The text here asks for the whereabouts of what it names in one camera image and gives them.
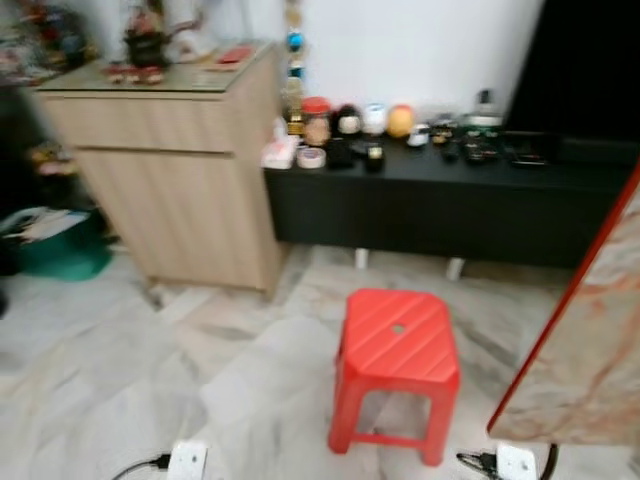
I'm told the marble pattern folding table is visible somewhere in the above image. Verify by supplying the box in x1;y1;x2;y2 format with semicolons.
487;165;640;446

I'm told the black television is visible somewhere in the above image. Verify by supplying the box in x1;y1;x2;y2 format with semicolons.
505;0;640;141

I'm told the black low console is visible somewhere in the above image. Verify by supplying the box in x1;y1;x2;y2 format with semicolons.
263;135;640;269

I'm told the black table leg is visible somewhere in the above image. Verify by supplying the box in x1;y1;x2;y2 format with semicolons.
540;443;561;480

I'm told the red plastic stool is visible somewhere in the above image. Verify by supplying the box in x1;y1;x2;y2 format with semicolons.
328;288;462;467

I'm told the orange round figure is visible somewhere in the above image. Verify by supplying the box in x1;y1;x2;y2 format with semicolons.
387;104;416;139

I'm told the white round figure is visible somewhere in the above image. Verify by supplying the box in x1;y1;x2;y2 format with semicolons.
362;103;388;136

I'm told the black round figure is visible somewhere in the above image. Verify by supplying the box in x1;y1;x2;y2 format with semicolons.
333;103;363;138

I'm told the white tape roll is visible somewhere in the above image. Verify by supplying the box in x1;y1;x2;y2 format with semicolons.
297;146;327;169

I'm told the red lid jar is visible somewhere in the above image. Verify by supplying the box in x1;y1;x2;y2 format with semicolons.
301;97;332;148

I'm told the pink tissue box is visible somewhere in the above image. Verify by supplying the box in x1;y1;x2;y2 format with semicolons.
262;120;301;169

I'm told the blue and gold trophy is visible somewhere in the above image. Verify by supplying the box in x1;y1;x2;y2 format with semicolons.
282;0;306;136

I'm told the red packet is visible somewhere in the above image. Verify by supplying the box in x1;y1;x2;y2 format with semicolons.
215;45;256;66

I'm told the light wooden cabinet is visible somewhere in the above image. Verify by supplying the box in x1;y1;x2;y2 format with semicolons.
35;42;286;296

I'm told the dark ornament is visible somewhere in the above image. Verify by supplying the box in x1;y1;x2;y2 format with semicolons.
123;5;171;69

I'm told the green storage basket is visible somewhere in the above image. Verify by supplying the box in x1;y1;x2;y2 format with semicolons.
0;207;113;281

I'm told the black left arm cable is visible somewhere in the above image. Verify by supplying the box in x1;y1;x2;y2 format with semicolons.
112;455;171;480

